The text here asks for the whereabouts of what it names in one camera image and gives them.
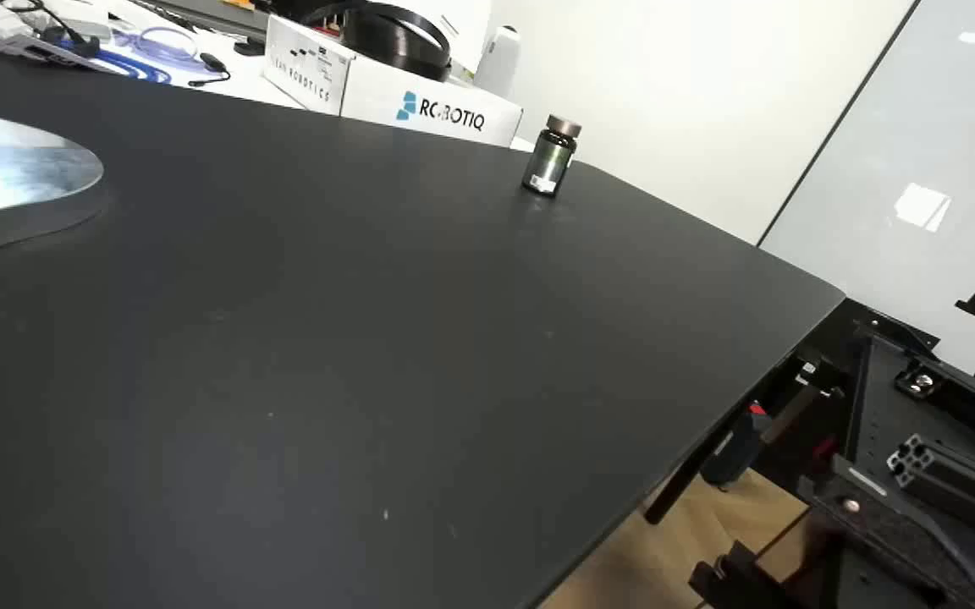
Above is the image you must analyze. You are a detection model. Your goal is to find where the black round headset case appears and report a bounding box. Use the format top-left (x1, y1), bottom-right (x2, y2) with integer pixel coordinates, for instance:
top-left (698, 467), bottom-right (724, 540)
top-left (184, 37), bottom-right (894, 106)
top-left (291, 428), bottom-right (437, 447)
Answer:
top-left (347, 0), bottom-right (451, 82)

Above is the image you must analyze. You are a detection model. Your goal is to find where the white Robotiq cardboard box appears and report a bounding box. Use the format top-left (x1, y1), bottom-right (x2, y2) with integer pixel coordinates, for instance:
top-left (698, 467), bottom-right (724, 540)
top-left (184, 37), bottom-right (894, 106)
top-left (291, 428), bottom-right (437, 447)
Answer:
top-left (262, 16), bottom-right (526, 144)

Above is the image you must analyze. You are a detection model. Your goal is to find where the dark green medicine bottle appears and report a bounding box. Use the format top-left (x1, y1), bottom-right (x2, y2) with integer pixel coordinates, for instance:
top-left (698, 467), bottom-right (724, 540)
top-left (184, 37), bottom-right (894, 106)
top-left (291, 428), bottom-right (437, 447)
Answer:
top-left (522, 115), bottom-right (581, 197)

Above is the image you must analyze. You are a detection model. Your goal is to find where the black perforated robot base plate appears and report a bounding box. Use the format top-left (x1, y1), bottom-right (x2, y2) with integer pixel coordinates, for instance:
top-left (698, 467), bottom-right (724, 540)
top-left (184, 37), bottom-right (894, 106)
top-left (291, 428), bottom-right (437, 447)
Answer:
top-left (646, 300), bottom-right (975, 609)

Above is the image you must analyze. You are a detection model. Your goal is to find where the blue white paper clutter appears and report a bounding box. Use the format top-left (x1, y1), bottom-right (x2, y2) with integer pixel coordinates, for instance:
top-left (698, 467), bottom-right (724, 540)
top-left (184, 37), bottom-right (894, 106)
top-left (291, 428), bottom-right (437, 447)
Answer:
top-left (0, 0), bottom-right (232, 88)

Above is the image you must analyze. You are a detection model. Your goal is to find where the clear plastic bag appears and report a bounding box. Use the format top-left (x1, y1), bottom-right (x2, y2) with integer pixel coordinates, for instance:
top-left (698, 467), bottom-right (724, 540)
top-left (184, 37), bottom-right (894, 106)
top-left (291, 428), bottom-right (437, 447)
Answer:
top-left (0, 115), bottom-right (106, 246)

